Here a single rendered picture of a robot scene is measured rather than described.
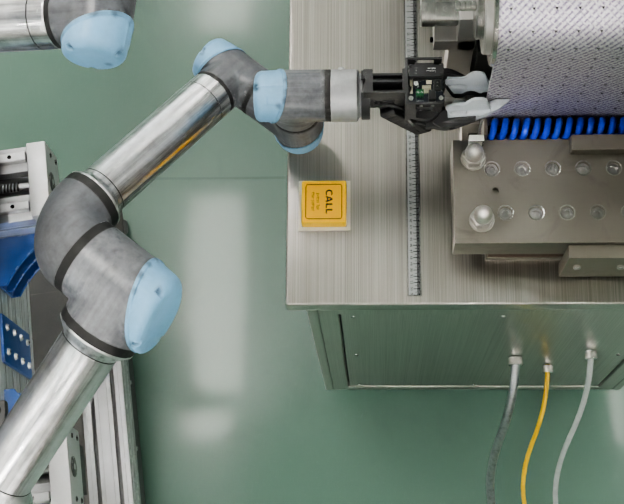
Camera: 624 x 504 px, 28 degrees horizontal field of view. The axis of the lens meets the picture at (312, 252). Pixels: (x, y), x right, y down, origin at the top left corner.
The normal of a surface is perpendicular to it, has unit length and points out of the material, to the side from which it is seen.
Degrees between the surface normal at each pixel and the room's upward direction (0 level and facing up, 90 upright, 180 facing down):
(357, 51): 0
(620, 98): 90
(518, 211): 0
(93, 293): 30
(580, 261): 90
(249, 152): 0
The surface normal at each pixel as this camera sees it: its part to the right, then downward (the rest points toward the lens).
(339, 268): -0.05, -0.27
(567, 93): -0.01, 0.96
